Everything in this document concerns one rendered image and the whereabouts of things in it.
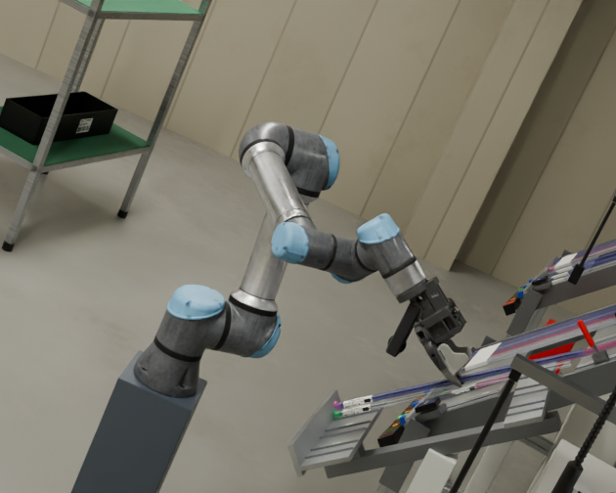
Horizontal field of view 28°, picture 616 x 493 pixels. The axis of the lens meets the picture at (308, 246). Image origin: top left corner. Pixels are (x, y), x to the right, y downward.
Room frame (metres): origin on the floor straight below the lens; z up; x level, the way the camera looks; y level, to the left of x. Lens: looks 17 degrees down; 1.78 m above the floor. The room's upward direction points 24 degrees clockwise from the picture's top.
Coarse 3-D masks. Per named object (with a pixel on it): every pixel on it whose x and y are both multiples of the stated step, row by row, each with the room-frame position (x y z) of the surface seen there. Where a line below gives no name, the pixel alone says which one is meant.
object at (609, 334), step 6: (600, 330) 2.87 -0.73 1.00; (606, 330) 2.84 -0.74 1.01; (612, 330) 2.82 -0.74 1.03; (594, 336) 2.81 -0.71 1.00; (600, 336) 2.78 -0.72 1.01; (606, 336) 2.75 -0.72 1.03; (612, 336) 2.72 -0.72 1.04; (594, 342) 2.73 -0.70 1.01; (600, 342) 2.71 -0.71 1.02; (606, 348) 2.62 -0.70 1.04; (612, 348) 2.60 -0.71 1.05; (588, 354) 2.62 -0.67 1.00; (612, 354) 2.54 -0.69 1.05; (582, 360) 2.59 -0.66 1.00; (588, 360) 2.57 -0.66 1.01; (576, 366) 2.54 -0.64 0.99; (582, 366) 2.52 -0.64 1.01; (588, 366) 2.51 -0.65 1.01
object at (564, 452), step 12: (564, 444) 3.06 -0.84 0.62; (552, 456) 2.95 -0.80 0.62; (564, 456) 2.98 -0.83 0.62; (588, 456) 3.05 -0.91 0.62; (552, 468) 2.87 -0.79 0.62; (564, 468) 2.91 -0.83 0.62; (588, 468) 2.97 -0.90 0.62; (600, 468) 3.01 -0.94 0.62; (612, 468) 3.05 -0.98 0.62; (540, 480) 2.82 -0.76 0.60; (552, 480) 2.80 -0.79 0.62; (588, 480) 2.89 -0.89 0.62; (600, 480) 2.93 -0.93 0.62; (612, 480) 2.96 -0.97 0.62; (540, 492) 2.70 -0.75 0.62; (600, 492) 2.86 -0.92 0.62
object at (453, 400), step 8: (528, 352) 2.91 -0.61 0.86; (504, 360) 2.91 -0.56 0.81; (480, 368) 2.92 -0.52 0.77; (488, 368) 2.88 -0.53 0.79; (488, 384) 2.66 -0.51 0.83; (496, 384) 2.65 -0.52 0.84; (504, 384) 2.62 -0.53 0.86; (464, 392) 2.67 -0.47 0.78; (472, 392) 2.65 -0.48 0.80; (480, 392) 2.62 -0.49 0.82; (488, 392) 2.57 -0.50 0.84; (496, 392) 2.55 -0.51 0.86; (448, 400) 2.66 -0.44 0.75; (456, 400) 2.63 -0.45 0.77; (464, 400) 2.58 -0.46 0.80; (472, 400) 2.56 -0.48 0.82; (448, 408) 2.57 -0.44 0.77
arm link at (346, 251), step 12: (336, 240) 2.30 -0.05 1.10; (348, 240) 2.33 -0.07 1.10; (336, 252) 2.29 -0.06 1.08; (348, 252) 2.30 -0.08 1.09; (336, 264) 2.29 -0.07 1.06; (348, 264) 2.30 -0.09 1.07; (360, 264) 2.29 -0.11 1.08; (336, 276) 2.34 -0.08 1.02; (348, 276) 2.32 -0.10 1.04; (360, 276) 2.32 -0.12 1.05
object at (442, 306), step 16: (416, 288) 2.24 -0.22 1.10; (432, 288) 2.25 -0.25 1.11; (416, 304) 2.26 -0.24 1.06; (432, 304) 2.25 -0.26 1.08; (448, 304) 2.25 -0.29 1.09; (416, 320) 2.25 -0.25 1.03; (432, 320) 2.23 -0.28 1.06; (448, 320) 2.24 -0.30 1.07; (464, 320) 2.29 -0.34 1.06; (432, 336) 2.24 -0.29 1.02; (448, 336) 2.23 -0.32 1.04
